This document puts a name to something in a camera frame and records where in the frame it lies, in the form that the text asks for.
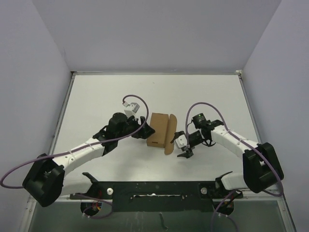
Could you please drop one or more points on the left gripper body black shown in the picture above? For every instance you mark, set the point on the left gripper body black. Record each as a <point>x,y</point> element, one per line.
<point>132,124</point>

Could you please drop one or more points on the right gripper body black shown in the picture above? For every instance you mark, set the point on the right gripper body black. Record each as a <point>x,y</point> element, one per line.
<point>195,138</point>

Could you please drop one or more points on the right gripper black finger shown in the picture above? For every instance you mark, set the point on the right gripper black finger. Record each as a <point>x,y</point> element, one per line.
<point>186,154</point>
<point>177,135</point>

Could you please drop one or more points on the brown cardboard box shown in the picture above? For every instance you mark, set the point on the brown cardboard box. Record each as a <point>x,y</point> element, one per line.
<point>165,126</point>

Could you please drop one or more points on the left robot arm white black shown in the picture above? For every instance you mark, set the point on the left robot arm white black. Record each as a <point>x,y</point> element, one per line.
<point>45,181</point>

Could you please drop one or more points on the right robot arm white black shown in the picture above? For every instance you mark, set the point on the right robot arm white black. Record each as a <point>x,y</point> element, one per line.
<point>261,167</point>

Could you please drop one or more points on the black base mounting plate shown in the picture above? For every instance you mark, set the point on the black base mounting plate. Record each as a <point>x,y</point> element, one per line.
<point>151,196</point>

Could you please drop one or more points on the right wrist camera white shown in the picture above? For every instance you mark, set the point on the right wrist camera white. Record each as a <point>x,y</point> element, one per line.
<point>181,142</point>

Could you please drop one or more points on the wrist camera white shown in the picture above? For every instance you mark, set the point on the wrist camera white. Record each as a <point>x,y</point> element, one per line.
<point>181,142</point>
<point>131,109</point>

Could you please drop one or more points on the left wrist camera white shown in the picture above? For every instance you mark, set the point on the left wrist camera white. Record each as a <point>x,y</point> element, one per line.
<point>131,109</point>

